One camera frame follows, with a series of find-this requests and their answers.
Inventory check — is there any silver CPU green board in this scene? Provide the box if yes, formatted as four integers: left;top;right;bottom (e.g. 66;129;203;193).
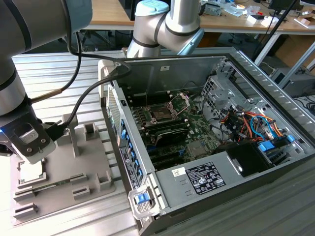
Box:
19;161;46;184

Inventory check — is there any black RAM slot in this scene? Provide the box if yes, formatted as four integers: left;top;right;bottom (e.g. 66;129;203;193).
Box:
130;94;173;101
129;91;173;98
144;122;189;135
130;96;173;103
131;99;173;106
142;117;189;128

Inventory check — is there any CPU socket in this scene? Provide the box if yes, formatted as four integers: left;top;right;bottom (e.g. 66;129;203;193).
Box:
144;104;178;124

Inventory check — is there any black expansion slot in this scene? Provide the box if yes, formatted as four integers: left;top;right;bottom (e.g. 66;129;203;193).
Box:
149;147;184;162
152;156;185;171

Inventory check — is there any grey plastic parts rack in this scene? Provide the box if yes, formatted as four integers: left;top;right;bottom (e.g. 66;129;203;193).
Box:
9;114;117;227

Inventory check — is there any green RAM stick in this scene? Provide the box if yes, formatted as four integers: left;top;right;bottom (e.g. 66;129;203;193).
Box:
32;177;76;192

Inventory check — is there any black office chair base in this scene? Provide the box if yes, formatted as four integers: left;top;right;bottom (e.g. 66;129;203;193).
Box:
80;29;116;52

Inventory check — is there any open grey PC case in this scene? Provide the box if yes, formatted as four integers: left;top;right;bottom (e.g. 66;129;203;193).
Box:
97;53;315;236

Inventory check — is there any light wooden desk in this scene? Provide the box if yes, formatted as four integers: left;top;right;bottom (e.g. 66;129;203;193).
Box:
83;0;315;32

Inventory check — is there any blue case latch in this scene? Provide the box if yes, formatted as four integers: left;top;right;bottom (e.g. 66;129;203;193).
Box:
134;193;151;205

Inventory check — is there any black expansion card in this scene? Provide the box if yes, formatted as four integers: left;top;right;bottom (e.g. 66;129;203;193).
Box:
155;127;189;148

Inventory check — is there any white paper label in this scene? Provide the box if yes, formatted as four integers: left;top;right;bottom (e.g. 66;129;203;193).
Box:
171;167;186;177

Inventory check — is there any grey power supply unit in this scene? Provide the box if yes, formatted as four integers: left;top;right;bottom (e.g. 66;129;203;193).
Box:
147;151;247;209

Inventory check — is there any grey chipset heatsink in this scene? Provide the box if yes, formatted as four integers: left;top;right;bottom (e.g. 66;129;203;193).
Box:
188;142;207;158

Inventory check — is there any green motherboard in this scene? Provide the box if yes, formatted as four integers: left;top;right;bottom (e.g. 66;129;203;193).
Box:
127;89;223;172

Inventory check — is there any black rating label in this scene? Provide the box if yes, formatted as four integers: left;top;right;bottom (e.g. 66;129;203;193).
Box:
186;161;226;196

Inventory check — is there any silver metal drive cage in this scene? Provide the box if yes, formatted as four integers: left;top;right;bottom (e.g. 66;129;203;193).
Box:
200;73;249;123

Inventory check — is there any silver disk drive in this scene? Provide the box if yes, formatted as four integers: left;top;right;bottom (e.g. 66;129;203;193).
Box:
200;2;222;17

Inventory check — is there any blue disk carrier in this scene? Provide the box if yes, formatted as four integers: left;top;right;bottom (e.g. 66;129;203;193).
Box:
257;140;277;154

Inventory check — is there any small white box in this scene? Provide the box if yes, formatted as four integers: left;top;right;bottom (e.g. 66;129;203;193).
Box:
247;14;271;27

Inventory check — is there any black tripod pole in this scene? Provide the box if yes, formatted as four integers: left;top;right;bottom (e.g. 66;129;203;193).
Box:
253;0;297;63

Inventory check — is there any grey computer tower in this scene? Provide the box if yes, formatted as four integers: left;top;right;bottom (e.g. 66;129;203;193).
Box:
272;67;315;98

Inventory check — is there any brown cardboard box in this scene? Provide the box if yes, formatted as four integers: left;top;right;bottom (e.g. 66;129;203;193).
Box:
277;34;315;69

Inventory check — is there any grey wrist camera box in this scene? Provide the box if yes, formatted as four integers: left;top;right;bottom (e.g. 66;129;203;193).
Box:
4;119;57;165

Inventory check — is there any thin black braided cable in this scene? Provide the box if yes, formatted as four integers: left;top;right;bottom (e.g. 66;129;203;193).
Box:
31;30;83;103

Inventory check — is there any metal socket cover frame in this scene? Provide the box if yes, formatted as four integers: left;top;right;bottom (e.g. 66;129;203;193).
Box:
167;92;191;117

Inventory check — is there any blue data wire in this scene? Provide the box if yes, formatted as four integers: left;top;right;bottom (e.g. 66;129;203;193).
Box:
250;115;274;139

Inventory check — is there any orange power wire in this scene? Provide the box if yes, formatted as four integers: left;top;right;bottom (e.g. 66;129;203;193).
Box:
242;112;284;138

